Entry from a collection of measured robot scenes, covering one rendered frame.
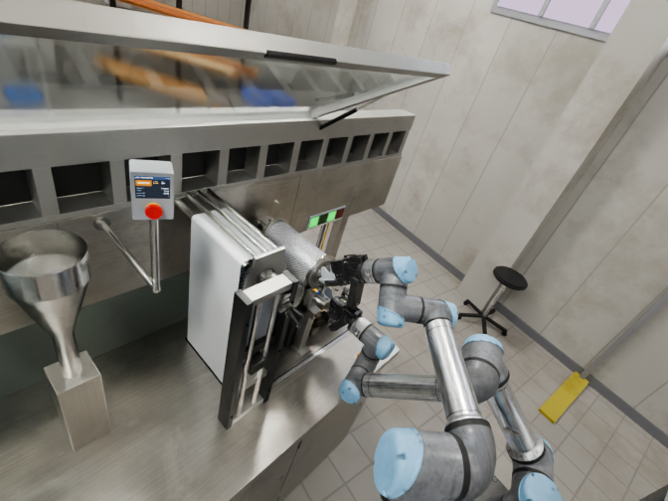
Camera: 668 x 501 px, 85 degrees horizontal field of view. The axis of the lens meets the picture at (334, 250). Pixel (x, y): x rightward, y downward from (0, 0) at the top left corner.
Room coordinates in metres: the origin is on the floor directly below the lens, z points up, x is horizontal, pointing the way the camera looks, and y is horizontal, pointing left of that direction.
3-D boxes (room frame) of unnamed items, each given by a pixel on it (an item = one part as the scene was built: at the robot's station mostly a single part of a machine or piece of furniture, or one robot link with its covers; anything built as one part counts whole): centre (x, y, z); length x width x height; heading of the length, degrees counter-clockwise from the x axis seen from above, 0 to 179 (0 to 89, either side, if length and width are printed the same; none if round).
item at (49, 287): (0.46, 0.51, 1.50); 0.14 x 0.14 x 0.06
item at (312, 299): (0.95, 0.01, 1.05); 0.06 x 0.05 x 0.31; 57
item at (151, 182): (0.55, 0.35, 1.66); 0.07 x 0.07 x 0.10; 34
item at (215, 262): (0.81, 0.34, 1.17); 0.34 x 0.05 x 0.54; 57
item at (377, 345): (0.90, -0.24, 1.11); 0.11 x 0.08 x 0.09; 57
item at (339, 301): (0.99, -0.11, 1.12); 0.12 x 0.08 x 0.09; 57
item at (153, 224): (0.56, 0.35, 1.51); 0.02 x 0.02 x 0.20
